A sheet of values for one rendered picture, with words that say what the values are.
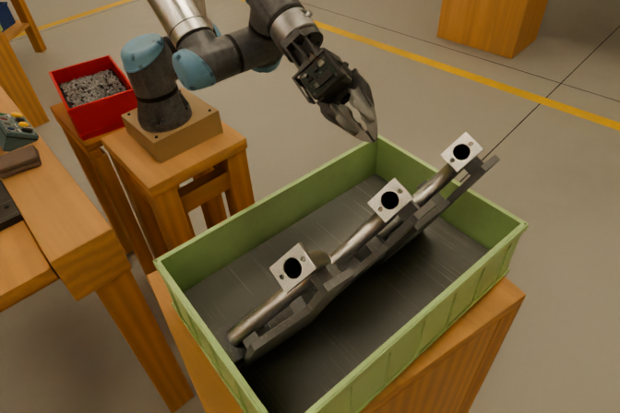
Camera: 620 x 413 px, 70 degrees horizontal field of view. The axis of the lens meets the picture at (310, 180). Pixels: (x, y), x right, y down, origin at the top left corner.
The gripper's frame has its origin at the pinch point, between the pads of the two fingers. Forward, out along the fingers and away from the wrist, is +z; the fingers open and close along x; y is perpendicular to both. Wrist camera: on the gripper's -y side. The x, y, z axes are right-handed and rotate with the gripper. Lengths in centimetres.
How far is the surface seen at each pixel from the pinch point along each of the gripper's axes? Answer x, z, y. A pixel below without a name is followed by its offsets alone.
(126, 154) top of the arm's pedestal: -67, -48, -22
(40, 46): -226, -294, -166
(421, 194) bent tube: -2.7, 10.5, -17.9
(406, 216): -2.6, 13.9, 0.9
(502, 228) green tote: 4.1, 24.5, -31.8
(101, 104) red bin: -70, -71, -26
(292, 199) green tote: -28.0, -5.6, -19.8
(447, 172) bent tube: 3.7, 10.0, -17.7
